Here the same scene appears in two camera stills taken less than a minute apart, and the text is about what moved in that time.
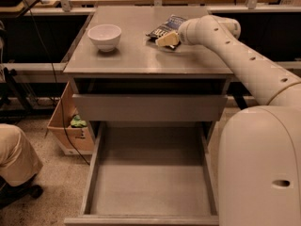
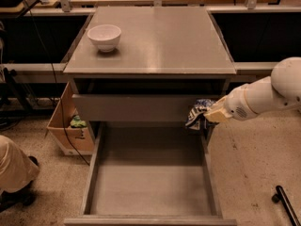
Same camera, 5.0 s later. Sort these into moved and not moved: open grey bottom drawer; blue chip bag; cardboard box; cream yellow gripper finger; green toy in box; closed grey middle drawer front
Moved: cream yellow gripper finger; blue chip bag
Not moved: cardboard box; green toy in box; open grey bottom drawer; closed grey middle drawer front
